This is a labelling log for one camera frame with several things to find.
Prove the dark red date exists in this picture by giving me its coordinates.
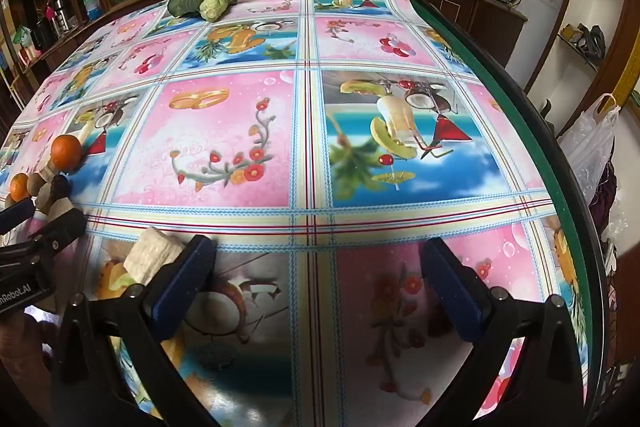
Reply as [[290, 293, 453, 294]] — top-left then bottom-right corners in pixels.
[[48, 174, 71, 202]]

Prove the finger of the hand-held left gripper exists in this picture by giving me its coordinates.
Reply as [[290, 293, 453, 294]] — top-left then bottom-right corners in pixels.
[[0, 197, 37, 235], [0, 208, 90, 260]]

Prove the steel thermos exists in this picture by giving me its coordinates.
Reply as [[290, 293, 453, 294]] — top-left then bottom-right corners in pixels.
[[49, 0, 77, 32]]

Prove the small orange tangerine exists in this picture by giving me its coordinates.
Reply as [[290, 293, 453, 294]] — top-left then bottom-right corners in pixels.
[[9, 174, 31, 202]]

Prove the white plastic bag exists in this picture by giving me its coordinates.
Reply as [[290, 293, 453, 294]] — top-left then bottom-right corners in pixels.
[[557, 94, 624, 228]]

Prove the person's left hand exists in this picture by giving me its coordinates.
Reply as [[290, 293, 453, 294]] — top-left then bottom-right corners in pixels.
[[0, 309, 53, 363]]

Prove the brown round nut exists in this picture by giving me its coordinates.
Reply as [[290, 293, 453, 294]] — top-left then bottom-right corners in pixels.
[[26, 172, 49, 198]]

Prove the large pale beige food chunk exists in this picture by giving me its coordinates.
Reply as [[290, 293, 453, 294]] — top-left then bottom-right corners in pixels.
[[122, 227, 188, 286]]

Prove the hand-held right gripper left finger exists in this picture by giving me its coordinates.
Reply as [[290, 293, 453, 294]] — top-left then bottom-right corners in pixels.
[[47, 234, 236, 427]]

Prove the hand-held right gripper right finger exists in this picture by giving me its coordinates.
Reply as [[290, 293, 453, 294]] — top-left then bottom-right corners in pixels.
[[420, 237, 596, 427]]

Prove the printed pink blue tablecloth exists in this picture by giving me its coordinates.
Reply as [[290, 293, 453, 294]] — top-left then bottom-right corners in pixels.
[[0, 0, 591, 427]]

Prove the green packet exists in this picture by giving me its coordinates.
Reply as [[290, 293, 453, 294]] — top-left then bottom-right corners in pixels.
[[14, 26, 36, 54]]

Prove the dark shoe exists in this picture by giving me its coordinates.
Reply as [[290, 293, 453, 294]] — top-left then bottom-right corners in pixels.
[[560, 23, 607, 68]]

